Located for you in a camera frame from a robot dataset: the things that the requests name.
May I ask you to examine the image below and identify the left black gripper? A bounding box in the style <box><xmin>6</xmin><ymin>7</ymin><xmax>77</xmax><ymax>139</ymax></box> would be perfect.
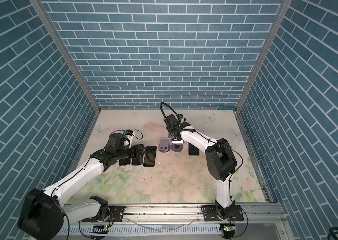
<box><xmin>115</xmin><ymin>144</ymin><xmax>148</xmax><ymax>161</ymax></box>

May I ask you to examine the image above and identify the purple-edged phone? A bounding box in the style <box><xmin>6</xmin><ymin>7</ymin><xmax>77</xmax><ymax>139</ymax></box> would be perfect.
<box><xmin>119</xmin><ymin>158</ymin><xmax>131</xmax><ymax>166</ymax></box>

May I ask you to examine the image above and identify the black phone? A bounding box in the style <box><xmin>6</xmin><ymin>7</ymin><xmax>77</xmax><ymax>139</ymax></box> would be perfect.
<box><xmin>131</xmin><ymin>145</ymin><xmax>145</xmax><ymax>166</ymax></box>
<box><xmin>143</xmin><ymin>146</ymin><xmax>157</xmax><ymax>168</ymax></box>
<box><xmin>188</xmin><ymin>143</ymin><xmax>199</xmax><ymax>156</ymax></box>

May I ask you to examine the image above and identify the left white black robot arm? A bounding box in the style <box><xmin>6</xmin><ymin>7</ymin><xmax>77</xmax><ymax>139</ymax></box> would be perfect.
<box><xmin>17</xmin><ymin>133</ymin><xmax>146</xmax><ymax>240</ymax></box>

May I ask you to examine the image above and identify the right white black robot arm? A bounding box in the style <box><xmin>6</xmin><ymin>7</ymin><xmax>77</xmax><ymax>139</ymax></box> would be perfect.
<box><xmin>159</xmin><ymin>102</ymin><xmax>246</xmax><ymax>221</ymax></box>

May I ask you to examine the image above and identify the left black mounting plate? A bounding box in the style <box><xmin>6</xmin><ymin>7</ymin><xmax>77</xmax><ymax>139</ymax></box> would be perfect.
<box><xmin>82</xmin><ymin>205</ymin><xmax>126</xmax><ymax>223</ymax></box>

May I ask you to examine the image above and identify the black mounting plate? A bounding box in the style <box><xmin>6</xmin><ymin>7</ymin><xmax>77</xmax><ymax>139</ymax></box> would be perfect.
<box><xmin>201</xmin><ymin>204</ymin><xmax>244</xmax><ymax>222</ymax></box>
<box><xmin>82</xmin><ymin>205</ymin><xmax>126</xmax><ymax>223</ymax></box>

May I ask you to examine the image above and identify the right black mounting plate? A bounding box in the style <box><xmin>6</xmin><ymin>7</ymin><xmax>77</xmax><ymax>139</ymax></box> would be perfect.
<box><xmin>201</xmin><ymin>204</ymin><xmax>244</xmax><ymax>222</ymax></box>

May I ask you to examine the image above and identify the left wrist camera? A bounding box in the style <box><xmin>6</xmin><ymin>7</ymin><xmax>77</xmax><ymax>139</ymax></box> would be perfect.
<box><xmin>124</xmin><ymin>130</ymin><xmax>134</xmax><ymax>146</ymax></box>

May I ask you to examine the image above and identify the white vented cable duct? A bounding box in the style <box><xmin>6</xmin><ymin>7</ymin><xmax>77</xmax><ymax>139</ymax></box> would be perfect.
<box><xmin>57</xmin><ymin>224</ymin><xmax>221</xmax><ymax>237</ymax></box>

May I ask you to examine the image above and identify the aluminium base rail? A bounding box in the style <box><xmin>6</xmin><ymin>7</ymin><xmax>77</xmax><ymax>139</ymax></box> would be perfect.
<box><xmin>51</xmin><ymin>203</ymin><xmax>294</xmax><ymax>240</ymax></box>

